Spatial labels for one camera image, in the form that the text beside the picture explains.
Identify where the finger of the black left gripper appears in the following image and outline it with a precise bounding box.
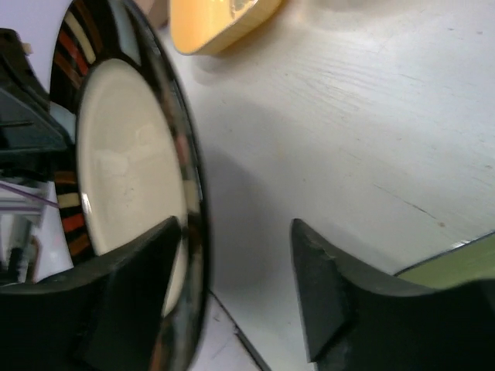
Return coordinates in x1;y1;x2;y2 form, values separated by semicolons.
1;29;66;170

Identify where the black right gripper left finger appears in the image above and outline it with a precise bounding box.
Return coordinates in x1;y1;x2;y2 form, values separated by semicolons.
1;217;182;370

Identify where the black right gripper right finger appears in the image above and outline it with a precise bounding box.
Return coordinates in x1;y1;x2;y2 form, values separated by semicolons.
290;219;494;370

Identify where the round black striped plate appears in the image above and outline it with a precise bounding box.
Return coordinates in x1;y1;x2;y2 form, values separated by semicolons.
49;1;212;370

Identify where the green square panda dish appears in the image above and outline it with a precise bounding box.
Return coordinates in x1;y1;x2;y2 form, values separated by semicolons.
395;232;494;289

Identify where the yellow square dish left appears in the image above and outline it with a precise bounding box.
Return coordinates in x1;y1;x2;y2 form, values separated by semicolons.
169;0;283;56

